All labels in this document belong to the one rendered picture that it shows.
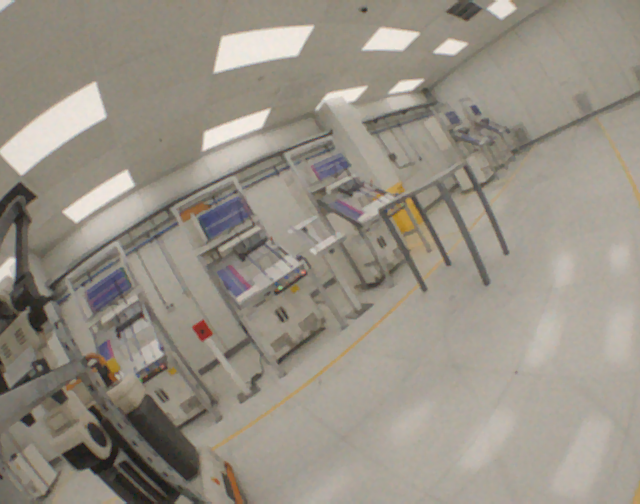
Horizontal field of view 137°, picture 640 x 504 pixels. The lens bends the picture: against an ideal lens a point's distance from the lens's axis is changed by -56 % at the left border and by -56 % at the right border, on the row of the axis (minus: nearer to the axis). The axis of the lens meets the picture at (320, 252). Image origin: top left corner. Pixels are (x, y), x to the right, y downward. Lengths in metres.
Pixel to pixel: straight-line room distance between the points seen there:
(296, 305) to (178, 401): 1.53
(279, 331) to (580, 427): 2.52
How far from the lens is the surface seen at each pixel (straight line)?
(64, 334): 0.67
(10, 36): 2.33
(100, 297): 2.98
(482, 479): 1.02
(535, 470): 0.99
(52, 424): 1.20
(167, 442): 1.32
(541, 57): 8.40
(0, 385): 0.65
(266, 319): 2.71
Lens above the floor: 0.90
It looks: 4 degrees down
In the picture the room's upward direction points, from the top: 31 degrees counter-clockwise
